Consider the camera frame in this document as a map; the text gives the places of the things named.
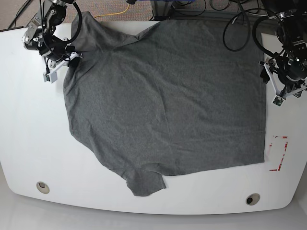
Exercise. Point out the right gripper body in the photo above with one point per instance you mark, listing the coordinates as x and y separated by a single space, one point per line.
53 52

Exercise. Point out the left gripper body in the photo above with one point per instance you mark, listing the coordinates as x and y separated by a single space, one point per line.
286 75

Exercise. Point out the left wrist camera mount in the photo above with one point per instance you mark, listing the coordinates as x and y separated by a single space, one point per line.
281 92

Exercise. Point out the table cable grommet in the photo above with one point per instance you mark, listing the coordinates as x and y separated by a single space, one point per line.
43 187
252 199

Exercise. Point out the red tape rectangle marking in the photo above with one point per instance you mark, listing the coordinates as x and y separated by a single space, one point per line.
276 152

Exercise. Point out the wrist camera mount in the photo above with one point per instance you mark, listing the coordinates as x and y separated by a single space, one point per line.
50 74
281 92

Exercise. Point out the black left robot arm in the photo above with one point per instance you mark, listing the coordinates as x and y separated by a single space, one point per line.
291 16

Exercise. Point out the grey t-shirt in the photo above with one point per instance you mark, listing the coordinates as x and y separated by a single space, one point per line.
171 100

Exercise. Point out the left table cable grommet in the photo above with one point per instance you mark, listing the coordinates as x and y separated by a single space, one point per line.
43 187

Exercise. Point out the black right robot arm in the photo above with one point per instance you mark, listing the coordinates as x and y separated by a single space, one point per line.
40 33

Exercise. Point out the right table cable grommet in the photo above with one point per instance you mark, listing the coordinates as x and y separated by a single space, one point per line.
252 199

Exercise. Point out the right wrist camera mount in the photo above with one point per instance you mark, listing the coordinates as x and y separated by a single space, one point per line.
50 74

